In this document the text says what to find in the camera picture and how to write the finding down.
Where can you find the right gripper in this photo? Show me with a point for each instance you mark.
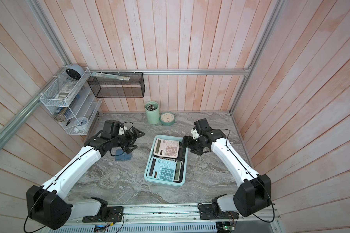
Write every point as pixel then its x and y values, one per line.
pixel 187 142

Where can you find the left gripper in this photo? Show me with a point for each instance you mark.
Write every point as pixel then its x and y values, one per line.
pixel 133 139

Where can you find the pink calculator back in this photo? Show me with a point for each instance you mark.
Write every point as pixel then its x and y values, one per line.
pixel 166 148

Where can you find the mint green storage box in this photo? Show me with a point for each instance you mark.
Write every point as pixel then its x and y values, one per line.
pixel 182 155

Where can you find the teal calculator face down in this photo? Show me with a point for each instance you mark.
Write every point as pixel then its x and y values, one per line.
pixel 161 169

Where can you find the black calculator face down large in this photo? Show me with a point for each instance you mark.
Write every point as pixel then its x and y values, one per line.
pixel 179 172

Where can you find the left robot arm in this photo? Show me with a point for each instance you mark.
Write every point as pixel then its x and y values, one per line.
pixel 46 203

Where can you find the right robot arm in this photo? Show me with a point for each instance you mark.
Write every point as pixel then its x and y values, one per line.
pixel 253 190

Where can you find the green pen cup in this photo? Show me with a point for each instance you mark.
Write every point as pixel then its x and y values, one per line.
pixel 152 112

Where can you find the ruler on basket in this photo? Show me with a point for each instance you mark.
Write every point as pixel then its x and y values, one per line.
pixel 110 76

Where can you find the grey round speaker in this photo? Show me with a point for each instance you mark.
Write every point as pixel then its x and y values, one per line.
pixel 75 71

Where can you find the black wire basket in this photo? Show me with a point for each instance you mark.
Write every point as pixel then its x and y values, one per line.
pixel 109 88

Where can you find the white wire shelf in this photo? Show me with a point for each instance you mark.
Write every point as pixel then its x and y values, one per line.
pixel 67 99

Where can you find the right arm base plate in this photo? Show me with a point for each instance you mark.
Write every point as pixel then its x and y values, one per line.
pixel 212 211

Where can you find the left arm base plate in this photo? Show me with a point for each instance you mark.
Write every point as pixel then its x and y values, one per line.
pixel 112 214

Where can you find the aluminium front rail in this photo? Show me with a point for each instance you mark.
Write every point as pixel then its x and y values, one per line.
pixel 160 214

